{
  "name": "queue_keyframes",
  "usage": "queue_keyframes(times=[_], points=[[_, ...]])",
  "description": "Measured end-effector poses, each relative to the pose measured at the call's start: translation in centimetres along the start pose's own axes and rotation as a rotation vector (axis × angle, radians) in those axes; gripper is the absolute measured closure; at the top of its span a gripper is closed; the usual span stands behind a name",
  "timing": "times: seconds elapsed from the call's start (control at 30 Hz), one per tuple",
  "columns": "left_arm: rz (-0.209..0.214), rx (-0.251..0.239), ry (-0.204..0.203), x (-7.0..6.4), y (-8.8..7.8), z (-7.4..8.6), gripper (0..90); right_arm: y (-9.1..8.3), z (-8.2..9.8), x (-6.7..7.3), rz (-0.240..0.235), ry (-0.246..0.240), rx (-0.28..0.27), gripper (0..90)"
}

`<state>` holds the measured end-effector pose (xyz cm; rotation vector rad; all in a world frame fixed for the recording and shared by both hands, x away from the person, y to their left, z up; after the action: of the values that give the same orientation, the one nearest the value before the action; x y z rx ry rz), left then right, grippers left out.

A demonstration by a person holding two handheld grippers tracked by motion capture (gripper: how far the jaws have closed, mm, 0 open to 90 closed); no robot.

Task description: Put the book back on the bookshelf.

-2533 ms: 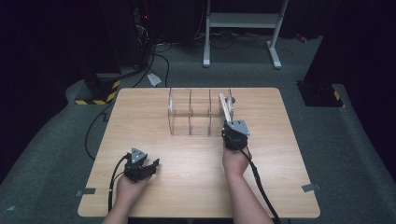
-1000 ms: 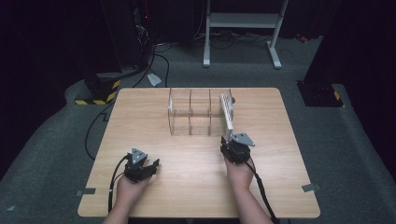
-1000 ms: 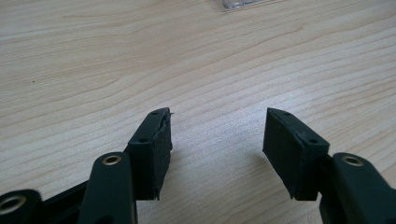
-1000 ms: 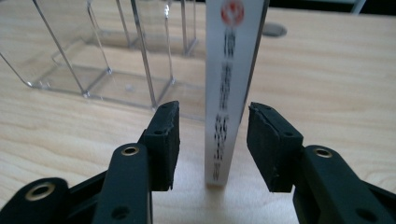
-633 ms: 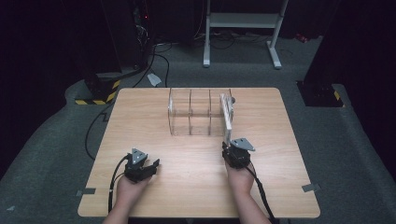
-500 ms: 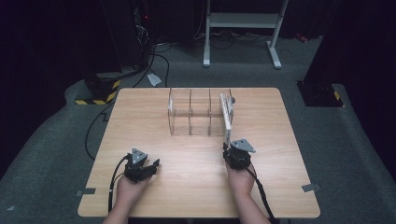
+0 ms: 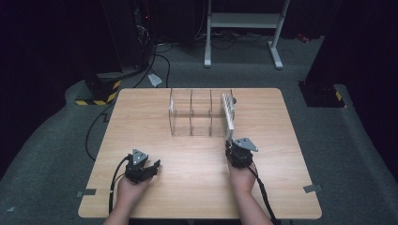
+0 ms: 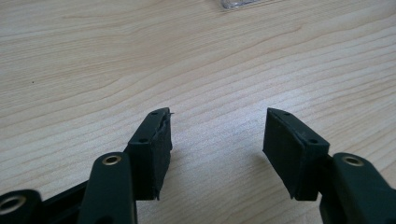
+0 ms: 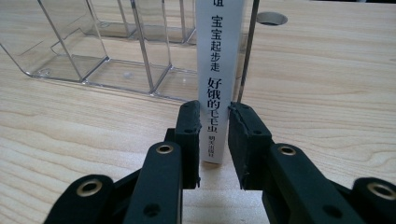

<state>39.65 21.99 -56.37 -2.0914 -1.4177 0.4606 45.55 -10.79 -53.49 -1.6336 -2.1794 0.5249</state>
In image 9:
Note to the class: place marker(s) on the clear acrylic divided organizer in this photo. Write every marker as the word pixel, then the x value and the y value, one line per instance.
pixel 93 67

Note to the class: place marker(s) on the white picture book green leaf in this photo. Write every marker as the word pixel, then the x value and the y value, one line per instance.
pixel 218 62

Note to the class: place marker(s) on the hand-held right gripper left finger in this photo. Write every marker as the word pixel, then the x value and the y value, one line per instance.
pixel 188 124

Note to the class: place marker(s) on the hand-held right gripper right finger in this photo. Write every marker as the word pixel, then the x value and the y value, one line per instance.
pixel 249 140

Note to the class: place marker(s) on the round table grommet hole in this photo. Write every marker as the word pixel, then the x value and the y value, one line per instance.
pixel 271 18

